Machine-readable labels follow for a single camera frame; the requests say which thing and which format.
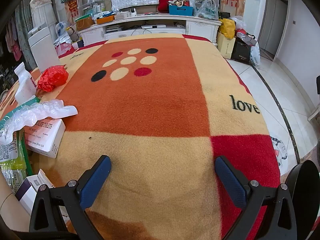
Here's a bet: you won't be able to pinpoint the yellow-green printed packet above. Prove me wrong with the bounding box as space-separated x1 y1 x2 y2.
0 127 27 193

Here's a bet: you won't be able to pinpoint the clear plastic wrap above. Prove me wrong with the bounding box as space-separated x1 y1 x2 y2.
4 99 78 137

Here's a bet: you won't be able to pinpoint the black shopping bag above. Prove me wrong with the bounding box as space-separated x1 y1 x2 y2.
231 40 252 64

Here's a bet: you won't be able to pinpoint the small red hanging ornament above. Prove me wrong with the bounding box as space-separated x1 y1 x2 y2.
66 0 79 18

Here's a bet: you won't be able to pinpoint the white and green plastic bag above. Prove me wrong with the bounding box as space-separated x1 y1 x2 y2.
196 0 219 20

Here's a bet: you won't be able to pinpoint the cartoon cat floor mat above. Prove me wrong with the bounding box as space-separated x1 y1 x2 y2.
270 135 291 175

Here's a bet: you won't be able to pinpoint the beige cardboard tube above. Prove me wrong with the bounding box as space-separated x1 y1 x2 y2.
0 172 30 230

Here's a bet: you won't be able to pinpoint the blue plastic basket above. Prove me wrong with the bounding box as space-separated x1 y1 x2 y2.
169 4 195 16

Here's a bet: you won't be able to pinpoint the white plastic bottle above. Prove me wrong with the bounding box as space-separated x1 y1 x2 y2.
14 62 38 105

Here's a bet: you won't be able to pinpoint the yellow bag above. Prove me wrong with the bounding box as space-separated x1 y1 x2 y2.
219 18 236 40

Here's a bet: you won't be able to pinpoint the floral lace cover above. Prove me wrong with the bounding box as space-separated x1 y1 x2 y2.
29 0 59 30

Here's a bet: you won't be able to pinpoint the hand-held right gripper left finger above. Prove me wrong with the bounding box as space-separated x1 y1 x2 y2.
29 155 112 240

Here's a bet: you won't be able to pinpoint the white television cabinet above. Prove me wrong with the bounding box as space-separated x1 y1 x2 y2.
77 14 223 48

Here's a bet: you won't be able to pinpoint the orange flat box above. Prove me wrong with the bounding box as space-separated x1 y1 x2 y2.
96 15 115 25

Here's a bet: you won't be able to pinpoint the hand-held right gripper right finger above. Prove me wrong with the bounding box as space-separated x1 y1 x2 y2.
214 156 297 240

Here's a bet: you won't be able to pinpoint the purple and white box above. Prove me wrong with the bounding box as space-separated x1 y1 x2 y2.
15 169 57 217

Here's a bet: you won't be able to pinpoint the green plastic packet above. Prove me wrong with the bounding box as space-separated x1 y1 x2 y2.
0 97 42 178

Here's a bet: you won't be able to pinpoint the brown gift bag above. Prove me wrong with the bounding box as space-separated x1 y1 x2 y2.
76 15 97 30

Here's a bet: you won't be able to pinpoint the printed checkered blanket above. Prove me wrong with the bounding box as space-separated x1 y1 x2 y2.
0 33 282 240

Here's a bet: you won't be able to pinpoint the beige cardboard box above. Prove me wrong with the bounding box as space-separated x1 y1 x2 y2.
217 32 235 60

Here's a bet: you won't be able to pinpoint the white medicine box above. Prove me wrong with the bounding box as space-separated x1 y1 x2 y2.
24 117 66 159

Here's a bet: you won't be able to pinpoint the red plastic bag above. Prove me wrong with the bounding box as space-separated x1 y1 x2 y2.
37 65 69 92

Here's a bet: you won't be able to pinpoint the pink hanging clothes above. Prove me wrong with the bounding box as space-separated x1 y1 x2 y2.
6 17 23 60

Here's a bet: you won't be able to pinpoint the black round bin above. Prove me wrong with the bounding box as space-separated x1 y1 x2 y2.
285 159 320 207

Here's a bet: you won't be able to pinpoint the white printed plastic bag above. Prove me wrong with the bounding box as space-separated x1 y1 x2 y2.
249 42 261 67

